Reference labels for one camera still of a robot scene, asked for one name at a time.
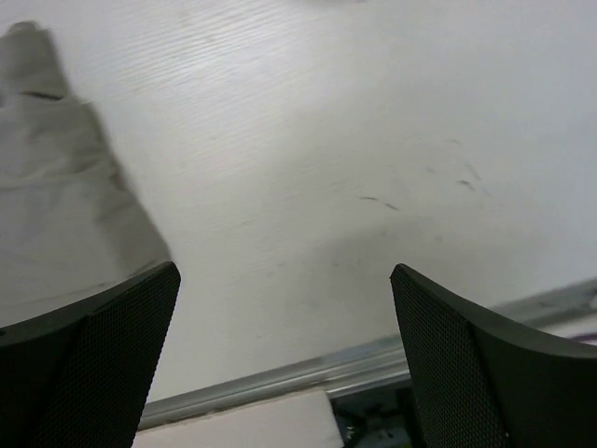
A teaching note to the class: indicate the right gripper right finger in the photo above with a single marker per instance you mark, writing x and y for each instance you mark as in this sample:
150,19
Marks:
480,379

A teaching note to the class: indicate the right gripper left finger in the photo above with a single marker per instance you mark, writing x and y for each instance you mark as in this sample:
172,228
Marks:
79,376

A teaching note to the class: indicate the grey trousers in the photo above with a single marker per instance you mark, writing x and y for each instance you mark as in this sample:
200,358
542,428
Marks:
70,225

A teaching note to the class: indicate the aluminium front rail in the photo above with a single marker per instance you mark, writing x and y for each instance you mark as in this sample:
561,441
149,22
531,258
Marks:
357,368

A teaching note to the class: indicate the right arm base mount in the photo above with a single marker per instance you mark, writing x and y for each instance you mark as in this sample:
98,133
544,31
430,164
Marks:
383,416

